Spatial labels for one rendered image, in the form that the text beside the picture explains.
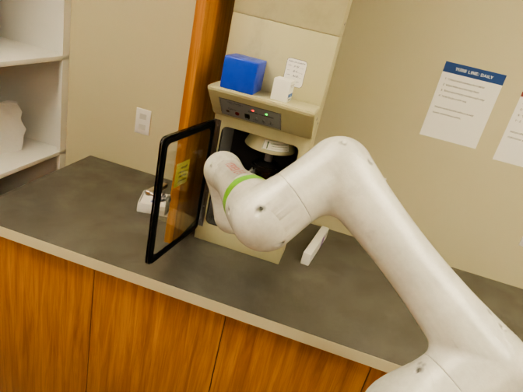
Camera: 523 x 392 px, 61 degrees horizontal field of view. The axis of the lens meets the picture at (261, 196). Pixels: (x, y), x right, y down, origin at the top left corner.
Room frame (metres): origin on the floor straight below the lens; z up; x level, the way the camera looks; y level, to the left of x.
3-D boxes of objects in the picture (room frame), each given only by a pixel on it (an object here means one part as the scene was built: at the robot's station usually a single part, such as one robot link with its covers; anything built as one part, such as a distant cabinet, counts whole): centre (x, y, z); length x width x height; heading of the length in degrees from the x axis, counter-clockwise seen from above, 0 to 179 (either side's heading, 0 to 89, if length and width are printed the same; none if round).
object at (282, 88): (1.31, 0.01, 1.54); 0.05 x 0.05 x 0.06; 77
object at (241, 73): (1.33, 0.13, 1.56); 0.10 x 0.10 x 0.09; 80
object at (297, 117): (1.31, 0.06, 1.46); 0.32 x 0.12 x 0.10; 80
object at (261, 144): (1.46, 0.01, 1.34); 0.18 x 0.18 x 0.05
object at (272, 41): (1.49, 0.03, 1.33); 0.32 x 0.25 x 0.77; 80
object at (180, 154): (1.23, 0.24, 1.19); 0.30 x 0.01 x 0.40; 164
